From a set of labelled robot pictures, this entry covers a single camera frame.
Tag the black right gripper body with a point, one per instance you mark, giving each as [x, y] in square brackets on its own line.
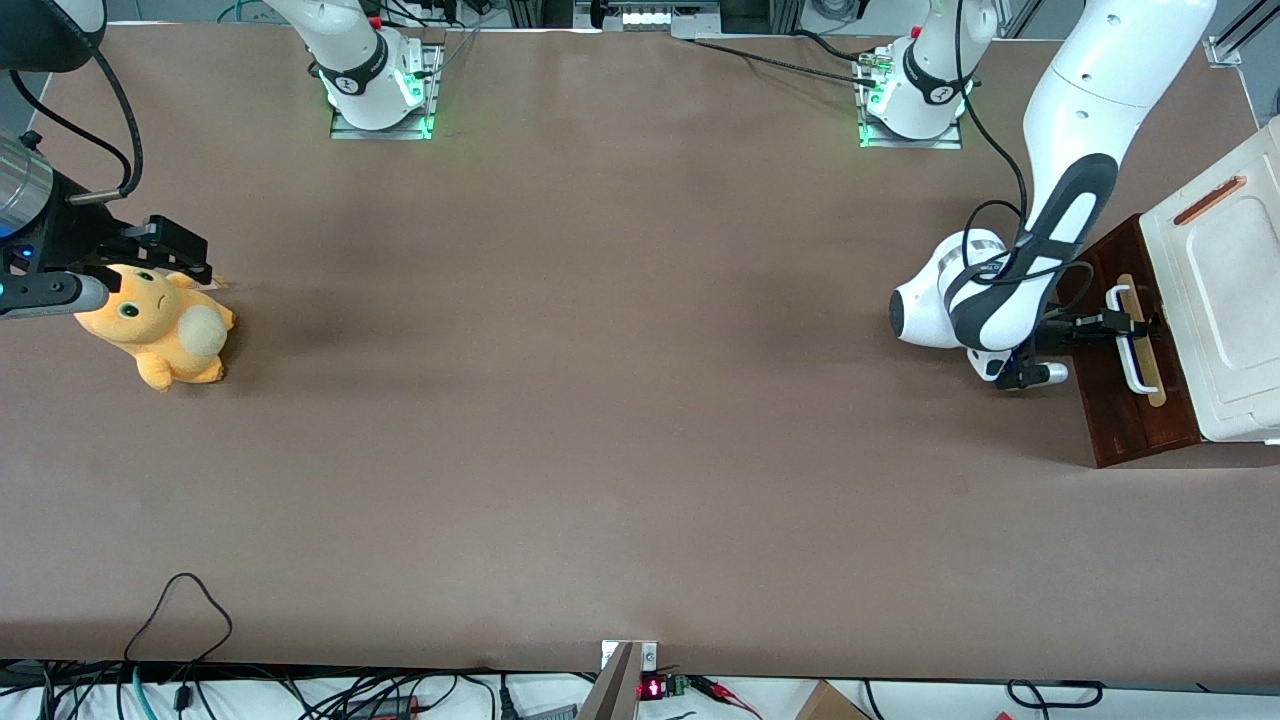
[72, 235]

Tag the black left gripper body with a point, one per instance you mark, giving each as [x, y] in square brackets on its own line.
[1072, 327]

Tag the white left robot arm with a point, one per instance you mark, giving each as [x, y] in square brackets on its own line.
[1080, 120]

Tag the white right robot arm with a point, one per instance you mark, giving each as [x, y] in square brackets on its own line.
[360, 70]

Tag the orange plush toy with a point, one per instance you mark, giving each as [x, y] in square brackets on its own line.
[165, 335]

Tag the white cabinet box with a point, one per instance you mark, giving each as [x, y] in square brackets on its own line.
[1230, 300]

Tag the brown cardboard box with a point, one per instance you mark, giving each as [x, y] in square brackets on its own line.
[830, 703]

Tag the black power adapter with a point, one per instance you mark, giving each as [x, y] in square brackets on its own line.
[385, 707]

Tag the white led light bar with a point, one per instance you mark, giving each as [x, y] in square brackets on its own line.
[645, 17]

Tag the red display circuit module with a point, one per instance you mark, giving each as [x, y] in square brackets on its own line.
[655, 687]

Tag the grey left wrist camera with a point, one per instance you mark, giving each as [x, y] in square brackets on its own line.
[1050, 375]

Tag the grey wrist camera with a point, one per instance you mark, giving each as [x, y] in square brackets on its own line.
[1050, 375]
[50, 295]

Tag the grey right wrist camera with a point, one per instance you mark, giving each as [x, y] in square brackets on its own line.
[50, 295]

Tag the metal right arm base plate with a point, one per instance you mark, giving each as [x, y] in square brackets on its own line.
[380, 132]

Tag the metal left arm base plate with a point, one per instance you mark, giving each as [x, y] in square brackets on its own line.
[915, 140]

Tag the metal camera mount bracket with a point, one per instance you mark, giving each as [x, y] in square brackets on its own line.
[615, 680]

